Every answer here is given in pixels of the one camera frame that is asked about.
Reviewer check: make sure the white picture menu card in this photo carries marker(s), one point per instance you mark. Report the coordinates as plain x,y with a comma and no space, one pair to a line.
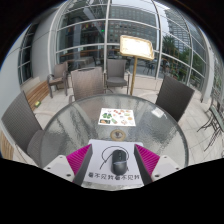
116,116

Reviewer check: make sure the dark grey wicker chair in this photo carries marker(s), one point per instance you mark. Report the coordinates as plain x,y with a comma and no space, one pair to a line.
18,123
174,96

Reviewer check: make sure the black computer mouse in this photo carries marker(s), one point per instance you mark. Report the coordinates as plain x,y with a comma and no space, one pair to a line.
119,161

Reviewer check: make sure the gold menu stand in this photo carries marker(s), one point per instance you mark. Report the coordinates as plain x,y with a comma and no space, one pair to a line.
136,47

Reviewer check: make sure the grey wicker armchair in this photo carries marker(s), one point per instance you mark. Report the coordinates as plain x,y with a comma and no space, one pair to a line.
116,70
60,71

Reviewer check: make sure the white printed mouse pad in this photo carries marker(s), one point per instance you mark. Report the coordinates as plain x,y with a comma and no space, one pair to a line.
100,148

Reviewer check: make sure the dark metal patio table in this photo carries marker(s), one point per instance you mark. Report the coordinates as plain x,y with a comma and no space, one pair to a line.
216,118

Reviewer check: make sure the wooden slatted bench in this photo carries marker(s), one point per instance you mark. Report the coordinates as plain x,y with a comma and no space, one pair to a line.
6,148
36,94

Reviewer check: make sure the round gold table hub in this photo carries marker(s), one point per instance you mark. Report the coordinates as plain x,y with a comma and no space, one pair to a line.
113,134

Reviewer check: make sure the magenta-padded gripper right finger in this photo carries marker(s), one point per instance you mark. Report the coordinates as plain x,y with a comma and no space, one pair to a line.
163,166

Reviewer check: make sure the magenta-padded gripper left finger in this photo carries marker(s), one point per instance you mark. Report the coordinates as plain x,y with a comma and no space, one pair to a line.
60,166

